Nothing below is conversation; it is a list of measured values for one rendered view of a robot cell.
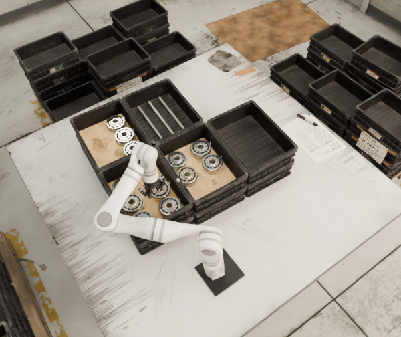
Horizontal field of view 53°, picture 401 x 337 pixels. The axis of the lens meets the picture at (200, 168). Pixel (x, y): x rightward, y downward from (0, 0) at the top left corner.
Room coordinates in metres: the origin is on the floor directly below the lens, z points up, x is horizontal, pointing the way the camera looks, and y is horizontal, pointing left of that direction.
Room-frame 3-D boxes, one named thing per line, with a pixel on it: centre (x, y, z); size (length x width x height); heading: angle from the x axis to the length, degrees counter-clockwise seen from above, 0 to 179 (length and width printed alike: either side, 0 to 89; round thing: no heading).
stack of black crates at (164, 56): (2.60, 0.23, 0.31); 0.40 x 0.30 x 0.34; 123
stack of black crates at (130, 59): (2.39, 0.57, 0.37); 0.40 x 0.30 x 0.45; 123
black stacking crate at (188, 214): (1.01, 0.26, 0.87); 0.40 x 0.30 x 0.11; 29
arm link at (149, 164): (1.02, 0.22, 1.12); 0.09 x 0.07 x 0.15; 58
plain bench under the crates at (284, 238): (1.25, 0.02, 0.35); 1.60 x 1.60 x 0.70; 33
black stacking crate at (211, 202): (1.16, 0.00, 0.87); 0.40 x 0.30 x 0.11; 29
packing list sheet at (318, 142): (1.46, -0.65, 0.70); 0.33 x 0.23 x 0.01; 33
